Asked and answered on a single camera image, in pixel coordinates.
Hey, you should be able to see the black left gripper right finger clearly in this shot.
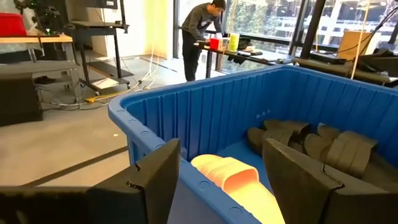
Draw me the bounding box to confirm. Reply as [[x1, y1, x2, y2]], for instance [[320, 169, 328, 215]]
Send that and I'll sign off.
[[262, 138, 398, 224]]

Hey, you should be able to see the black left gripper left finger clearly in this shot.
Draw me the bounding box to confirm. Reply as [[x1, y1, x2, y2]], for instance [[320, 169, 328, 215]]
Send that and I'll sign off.
[[86, 138, 182, 224]]

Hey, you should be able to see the blue plastic bin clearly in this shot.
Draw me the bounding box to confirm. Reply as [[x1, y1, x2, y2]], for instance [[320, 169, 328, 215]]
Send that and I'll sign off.
[[108, 64, 398, 224]]

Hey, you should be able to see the red plastic bin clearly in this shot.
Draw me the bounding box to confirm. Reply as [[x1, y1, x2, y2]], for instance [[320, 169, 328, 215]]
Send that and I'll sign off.
[[0, 12, 28, 37]]

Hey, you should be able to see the white paper sheet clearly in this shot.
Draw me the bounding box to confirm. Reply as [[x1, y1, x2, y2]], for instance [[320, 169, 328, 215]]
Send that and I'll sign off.
[[91, 77, 120, 90]]

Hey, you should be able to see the dark side table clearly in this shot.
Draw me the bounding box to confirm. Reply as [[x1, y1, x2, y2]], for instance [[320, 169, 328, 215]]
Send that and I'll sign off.
[[292, 57, 398, 86]]

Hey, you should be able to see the black laptop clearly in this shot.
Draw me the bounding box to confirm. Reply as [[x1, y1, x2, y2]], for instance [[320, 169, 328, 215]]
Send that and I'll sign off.
[[310, 51, 348, 65]]

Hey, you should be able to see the black desk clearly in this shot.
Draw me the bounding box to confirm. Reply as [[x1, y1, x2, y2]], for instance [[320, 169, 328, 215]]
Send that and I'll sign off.
[[193, 42, 295, 79]]

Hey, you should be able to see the brown cardboard sheet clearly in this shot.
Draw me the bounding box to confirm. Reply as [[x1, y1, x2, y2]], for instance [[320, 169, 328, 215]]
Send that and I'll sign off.
[[337, 30, 373, 60]]

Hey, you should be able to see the black floor cabinet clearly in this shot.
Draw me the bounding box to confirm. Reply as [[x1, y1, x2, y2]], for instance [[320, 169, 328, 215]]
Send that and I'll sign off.
[[0, 73, 44, 127]]

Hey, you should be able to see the yellow-green container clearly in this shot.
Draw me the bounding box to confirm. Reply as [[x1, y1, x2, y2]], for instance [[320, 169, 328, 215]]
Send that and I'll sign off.
[[228, 32, 241, 52]]

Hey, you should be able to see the clear plastic container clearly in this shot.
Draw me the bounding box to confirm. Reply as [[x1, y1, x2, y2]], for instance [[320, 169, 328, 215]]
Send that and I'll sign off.
[[219, 37, 231, 52]]

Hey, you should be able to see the black rolling cart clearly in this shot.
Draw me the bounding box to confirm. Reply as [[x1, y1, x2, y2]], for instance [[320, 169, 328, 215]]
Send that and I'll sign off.
[[63, 0, 135, 96]]

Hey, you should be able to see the person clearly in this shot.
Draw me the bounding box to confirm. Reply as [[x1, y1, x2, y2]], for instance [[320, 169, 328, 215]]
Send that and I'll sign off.
[[181, 0, 227, 83]]

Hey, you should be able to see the wooden top table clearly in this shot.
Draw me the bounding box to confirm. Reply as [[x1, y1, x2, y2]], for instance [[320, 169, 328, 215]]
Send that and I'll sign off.
[[0, 34, 78, 103]]

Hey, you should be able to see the black equipment on table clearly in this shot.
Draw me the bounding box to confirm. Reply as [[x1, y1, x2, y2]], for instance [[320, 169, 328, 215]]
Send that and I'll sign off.
[[14, 0, 68, 35]]

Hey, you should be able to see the yellow floor cable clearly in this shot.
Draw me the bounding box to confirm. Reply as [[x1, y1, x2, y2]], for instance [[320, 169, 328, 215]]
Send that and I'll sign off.
[[85, 79, 156, 104]]

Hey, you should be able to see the black frame post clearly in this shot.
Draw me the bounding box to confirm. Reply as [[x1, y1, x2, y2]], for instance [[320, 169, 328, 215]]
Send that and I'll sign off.
[[299, 0, 327, 60]]

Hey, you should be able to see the cream cord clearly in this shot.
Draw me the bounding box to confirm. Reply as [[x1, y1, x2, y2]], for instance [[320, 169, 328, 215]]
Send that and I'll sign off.
[[350, 0, 371, 80]]

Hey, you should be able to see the black cable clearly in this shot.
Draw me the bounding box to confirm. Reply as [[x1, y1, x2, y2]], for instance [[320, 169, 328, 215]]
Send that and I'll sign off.
[[340, 6, 398, 54]]

